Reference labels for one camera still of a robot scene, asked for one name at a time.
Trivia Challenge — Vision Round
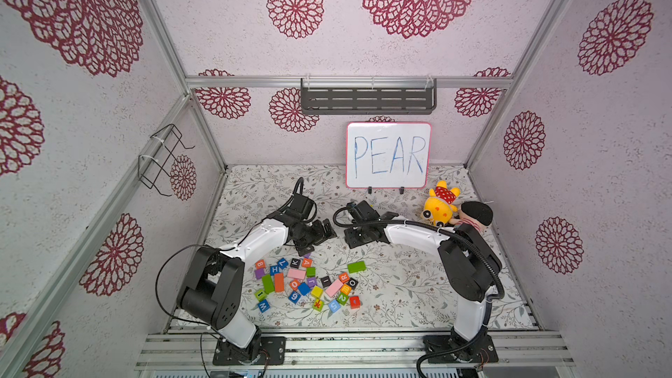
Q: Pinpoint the green rectangular block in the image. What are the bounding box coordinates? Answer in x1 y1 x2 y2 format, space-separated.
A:
348 261 367 274

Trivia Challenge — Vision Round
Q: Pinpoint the green tall block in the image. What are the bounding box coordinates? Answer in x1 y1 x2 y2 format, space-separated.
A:
262 275 275 295

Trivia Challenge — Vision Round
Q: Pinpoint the green 2 letter block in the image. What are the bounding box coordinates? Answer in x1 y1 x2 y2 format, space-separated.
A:
336 293 349 306

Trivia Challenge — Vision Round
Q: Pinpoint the yellow plush toy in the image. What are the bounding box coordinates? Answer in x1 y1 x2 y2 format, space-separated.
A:
422 180 461 227

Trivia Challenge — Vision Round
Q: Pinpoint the long pink block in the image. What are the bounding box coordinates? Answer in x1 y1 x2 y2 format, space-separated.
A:
325 280 344 299

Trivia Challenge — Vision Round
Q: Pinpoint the black O letter block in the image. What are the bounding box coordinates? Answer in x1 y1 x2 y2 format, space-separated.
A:
346 278 359 290

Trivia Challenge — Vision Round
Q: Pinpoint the striped plush doll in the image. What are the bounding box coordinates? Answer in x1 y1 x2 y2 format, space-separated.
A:
456 201 494 234

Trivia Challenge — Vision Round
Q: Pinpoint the floral table mat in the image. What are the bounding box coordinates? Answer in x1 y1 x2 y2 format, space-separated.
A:
177 163 537 331

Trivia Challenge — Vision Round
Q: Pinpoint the pink framed whiteboard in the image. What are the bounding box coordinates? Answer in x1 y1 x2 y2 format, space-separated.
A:
346 122 432 189

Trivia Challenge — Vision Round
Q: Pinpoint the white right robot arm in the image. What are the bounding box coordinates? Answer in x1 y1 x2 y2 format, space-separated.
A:
332 201 506 377

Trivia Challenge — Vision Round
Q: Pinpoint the pink flat block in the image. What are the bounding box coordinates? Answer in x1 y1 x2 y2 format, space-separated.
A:
287 268 306 281

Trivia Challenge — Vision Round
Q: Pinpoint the red cube block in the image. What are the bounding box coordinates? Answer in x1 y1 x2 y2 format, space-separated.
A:
349 296 362 309

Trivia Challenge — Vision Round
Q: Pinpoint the orange rectangular block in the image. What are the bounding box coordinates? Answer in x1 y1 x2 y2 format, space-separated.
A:
273 273 285 293

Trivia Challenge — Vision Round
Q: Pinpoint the orange R letter block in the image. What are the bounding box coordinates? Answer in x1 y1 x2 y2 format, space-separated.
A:
339 272 350 284

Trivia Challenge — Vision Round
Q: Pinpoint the black I letter block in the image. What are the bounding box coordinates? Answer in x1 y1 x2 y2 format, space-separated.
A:
320 276 332 289

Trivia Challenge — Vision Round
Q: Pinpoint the grey metal wall shelf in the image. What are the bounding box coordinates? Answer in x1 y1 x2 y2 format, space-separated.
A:
299 79 438 116

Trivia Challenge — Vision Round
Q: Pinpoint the black K letter block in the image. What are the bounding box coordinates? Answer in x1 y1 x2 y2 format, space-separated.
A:
290 258 302 269

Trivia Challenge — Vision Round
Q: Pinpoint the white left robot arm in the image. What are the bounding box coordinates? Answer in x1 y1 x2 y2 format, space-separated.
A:
177 193 335 363

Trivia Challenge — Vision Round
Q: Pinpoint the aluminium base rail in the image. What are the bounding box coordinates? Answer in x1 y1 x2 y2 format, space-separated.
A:
135 329 575 371

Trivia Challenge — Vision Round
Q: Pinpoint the black wire wall rack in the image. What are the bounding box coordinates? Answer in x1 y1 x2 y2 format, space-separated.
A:
136 124 195 198

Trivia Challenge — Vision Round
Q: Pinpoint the blue W letter block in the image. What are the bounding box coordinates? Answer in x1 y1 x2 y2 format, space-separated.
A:
257 300 271 313

